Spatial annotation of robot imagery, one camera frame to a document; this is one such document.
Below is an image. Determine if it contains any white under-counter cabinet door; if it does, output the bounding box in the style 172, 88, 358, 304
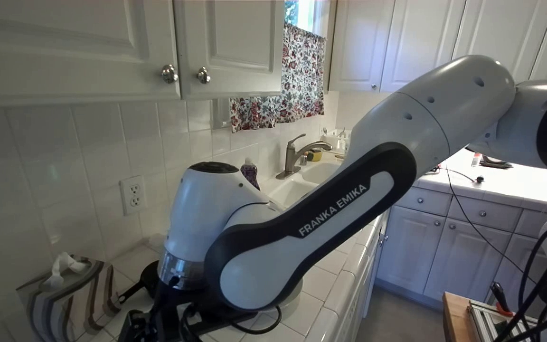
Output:
348, 215, 392, 331

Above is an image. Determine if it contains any purple dish soap bottle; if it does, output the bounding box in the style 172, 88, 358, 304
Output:
240, 158, 263, 192

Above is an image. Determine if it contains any white upper cabinet door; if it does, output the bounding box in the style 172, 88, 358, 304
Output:
172, 0, 288, 101
0, 0, 181, 107

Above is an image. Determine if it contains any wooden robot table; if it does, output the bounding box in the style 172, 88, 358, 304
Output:
443, 291, 547, 342

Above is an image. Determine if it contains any white lower cabinet drawer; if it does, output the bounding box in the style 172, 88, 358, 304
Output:
449, 196, 525, 234
400, 186, 455, 217

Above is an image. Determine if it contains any white crumpled paper towel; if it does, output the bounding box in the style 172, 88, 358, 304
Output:
48, 251, 92, 285

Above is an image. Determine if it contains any white double sink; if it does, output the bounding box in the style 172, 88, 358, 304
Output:
267, 160, 352, 213

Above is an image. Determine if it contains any round metal cabinet knob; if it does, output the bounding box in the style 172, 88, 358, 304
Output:
158, 63, 179, 86
194, 65, 213, 86

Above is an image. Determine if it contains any white wall outlet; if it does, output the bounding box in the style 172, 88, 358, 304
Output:
118, 177, 149, 217

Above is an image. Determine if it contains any floral window curtain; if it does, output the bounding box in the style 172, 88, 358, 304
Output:
227, 23, 327, 133

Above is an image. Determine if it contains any red handled tool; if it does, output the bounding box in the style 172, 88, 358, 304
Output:
489, 281, 515, 318

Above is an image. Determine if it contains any metal kitchen faucet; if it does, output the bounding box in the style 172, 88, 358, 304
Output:
276, 131, 333, 181

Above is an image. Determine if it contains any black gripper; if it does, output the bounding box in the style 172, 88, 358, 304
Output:
137, 287, 194, 342

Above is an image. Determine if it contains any striped dish towel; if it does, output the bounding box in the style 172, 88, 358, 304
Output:
16, 255, 124, 342

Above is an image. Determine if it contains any white lower cabinet door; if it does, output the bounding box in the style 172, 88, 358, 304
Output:
377, 207, 449, 295
424, 217, 512, 304

